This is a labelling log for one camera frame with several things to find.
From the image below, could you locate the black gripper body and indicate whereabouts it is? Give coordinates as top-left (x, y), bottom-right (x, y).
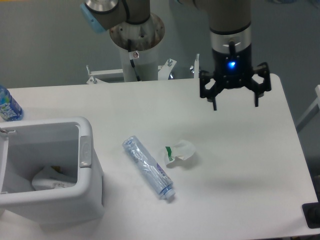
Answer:
top-left (212, 44), bottom-right (253, 89)

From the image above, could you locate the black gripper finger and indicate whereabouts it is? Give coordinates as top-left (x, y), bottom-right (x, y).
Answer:
top-left (198, 69), bottom-right (227, 111)
top-left (246, 61), bottom-right (273, 108)

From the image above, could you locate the crushed clear plastic bottle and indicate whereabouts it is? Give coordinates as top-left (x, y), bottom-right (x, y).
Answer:
top-left (122, 135), bottom-right (176, 201)

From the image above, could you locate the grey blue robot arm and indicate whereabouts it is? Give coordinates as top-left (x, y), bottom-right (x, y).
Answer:
top-left (80, 0), bottom-right (272, 103)

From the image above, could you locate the white plastic trash can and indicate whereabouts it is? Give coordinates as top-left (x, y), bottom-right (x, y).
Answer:
top-left (0, 117), bottom-right (105, 225)

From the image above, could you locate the black table clamp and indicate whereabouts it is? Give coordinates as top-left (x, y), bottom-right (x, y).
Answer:
top-left (302, 202), bottom-right (320, 229)

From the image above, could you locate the blue labelled water bottle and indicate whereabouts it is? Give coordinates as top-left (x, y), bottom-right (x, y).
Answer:
top-left (0, 85), bottom-right (24, 122)

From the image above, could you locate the white frame at right edge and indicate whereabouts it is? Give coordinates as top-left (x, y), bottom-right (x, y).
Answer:
top-left (295, 84), bottom-right (320, 133)

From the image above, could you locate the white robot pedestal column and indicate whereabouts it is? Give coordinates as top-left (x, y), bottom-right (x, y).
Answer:
top-left (109, 13), bottom-right (165, 80)

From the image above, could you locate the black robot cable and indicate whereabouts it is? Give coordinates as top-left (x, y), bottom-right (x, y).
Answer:
top-left (127, 38), bottom-right (141, 82)

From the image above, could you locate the white metal base frame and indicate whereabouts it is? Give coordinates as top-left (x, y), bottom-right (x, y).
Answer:
top-left (85, 53), bottom-right (201, 85)

